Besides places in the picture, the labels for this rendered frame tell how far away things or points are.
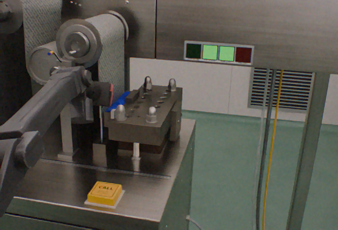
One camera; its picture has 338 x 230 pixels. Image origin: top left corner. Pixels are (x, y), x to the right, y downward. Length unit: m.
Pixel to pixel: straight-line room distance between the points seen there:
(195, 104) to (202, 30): 2.60
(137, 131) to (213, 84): 2.77
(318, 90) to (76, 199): 1.03
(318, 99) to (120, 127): 0.84
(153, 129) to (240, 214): 1.52
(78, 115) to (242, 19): 0.68
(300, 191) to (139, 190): 0.93
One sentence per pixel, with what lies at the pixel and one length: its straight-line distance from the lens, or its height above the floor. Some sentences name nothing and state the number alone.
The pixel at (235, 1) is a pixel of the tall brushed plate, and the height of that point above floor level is 1.37.
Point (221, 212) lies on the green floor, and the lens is 2.51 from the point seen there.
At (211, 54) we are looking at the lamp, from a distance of 1.36.
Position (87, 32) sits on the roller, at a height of 1.29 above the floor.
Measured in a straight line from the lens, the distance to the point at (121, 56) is 1.31.
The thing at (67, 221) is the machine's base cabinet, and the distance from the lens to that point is 1.06.
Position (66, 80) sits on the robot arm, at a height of 1.23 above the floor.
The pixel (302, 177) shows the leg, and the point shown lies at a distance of 1.75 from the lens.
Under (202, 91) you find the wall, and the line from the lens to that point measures 3.87.
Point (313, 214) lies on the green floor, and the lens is 2.66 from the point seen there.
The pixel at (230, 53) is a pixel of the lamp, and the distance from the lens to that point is 1.36.
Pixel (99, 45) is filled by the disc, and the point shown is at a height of 1.25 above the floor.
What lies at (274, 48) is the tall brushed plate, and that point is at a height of 1.22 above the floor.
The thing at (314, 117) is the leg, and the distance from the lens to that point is 1.63.
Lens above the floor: 1.46
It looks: 20 degrees down
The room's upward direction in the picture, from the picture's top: 2 degrees clockwise
